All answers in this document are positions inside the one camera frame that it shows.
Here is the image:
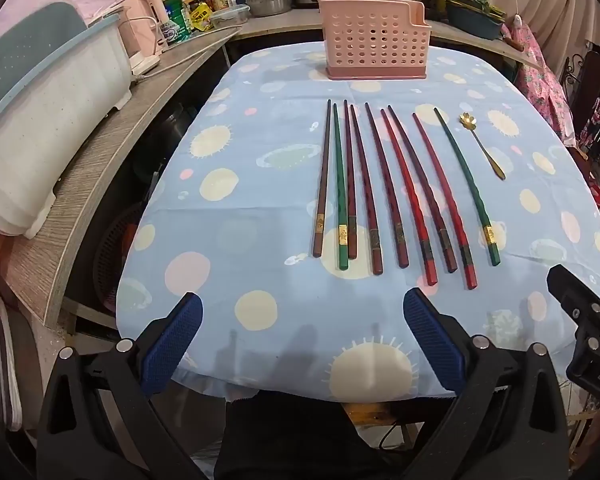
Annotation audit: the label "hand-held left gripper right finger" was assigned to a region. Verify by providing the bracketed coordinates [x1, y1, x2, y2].
[402, 287, 571, 480]

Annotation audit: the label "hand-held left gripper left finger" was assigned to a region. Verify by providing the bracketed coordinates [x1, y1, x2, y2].
[36, 292, 216, 480]

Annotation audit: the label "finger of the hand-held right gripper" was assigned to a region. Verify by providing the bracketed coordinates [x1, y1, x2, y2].
[547, 263, 600, 322]

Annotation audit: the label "maroon chopstick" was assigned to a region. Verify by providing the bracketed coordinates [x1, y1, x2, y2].
[387, 105, 459, 274]

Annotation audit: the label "dark red chopstick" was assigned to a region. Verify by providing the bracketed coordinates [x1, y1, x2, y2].
[364, 102, 410, 269]
[343, 100, 358, 260]
[349, 118, 384, 276]

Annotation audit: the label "green chopstick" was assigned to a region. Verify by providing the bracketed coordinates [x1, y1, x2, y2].
[332, 103, 350, 271]
[433, 107, 502, 267]

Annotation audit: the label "gold flower spoon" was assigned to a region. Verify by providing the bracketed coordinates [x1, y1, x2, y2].
[458, 113, 506, 181]

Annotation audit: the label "dark brown chopstick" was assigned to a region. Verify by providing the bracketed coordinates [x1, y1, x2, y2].
[312, 100, 333, 259]

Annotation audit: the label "pink perforated utensil basket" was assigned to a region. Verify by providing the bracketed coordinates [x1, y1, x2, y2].
[317, 0, 433, 82]

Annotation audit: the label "brown plastic basket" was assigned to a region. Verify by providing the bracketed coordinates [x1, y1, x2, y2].
[93, 202, 147, 312]

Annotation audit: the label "dark metal chair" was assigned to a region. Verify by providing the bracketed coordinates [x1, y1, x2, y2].
[562, 51, 600, 147]

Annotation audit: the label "pink floral cloth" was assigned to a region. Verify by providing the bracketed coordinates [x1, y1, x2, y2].
[502, 22, 581, 149]

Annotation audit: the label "wooden side shelf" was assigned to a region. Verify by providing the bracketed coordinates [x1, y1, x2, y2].
[0, 27, 242, 328]

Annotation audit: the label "blue planet print tablecloth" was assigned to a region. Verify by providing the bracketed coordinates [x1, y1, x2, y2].
[116, 42, 600, 404]

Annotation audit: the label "white tub with blue rim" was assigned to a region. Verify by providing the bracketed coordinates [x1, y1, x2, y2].
[0, 12, 133, 239]

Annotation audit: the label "blue basin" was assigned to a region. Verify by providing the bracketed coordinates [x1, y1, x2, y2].
[445, 2, 506, 41]

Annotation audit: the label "white power strip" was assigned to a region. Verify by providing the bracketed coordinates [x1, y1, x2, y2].
[129, 53, 161, 76]

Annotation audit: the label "green vegetables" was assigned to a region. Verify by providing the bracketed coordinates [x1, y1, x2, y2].
[439, 0, 507, 19]

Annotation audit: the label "pink electric kettle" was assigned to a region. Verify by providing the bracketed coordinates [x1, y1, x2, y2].
[115, 0, 172, 59]

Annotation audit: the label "green and white canister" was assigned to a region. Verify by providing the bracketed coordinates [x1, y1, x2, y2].
[160, 0, 192, 44]

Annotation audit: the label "teal perforated lid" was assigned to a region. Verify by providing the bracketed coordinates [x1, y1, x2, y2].
[0, 2, 88, 111]

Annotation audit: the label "yellow snack packet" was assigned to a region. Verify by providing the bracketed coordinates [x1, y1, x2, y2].
[189, 4, 215, 31]

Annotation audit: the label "clear food container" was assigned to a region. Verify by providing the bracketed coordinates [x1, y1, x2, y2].
[209, 5, 251, 29]

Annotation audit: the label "wooden countertop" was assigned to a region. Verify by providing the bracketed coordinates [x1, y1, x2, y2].
[229, 7, 542, 69]

